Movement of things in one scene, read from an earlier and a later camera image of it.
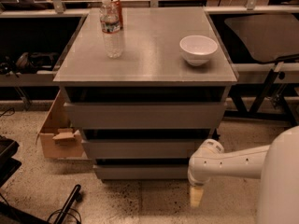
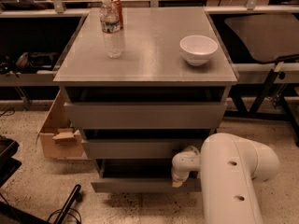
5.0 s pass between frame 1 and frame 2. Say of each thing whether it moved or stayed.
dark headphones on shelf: stayed
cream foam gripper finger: moved
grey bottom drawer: moved
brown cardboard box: stayed
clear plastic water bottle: stayed
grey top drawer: stayed
